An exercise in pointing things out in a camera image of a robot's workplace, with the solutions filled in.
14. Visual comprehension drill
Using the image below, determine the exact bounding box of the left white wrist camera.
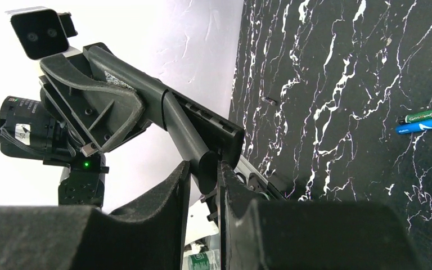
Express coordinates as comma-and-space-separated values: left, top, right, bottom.
5, 6, 78, 60

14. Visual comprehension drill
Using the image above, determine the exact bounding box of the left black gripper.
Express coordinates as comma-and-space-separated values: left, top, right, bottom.
39, 53, 154, 161

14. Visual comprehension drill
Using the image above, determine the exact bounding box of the blue battery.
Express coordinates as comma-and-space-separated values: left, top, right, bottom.
396, 119, 432, 134

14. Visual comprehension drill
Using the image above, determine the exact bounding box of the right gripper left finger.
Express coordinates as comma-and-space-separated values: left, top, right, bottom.
0, 161, 190, 269

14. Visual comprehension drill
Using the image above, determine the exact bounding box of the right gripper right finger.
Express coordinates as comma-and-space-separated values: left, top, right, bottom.
218, 161, 421, 269

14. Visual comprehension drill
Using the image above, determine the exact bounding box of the green black battery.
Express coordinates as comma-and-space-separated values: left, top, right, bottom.
397, 109, 432, 125

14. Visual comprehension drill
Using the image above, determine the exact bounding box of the black tv remote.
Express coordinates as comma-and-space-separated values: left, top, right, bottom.
83, 43, 245, 195

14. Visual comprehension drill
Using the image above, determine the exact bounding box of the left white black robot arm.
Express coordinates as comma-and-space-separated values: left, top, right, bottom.
0, 55, 146, 208

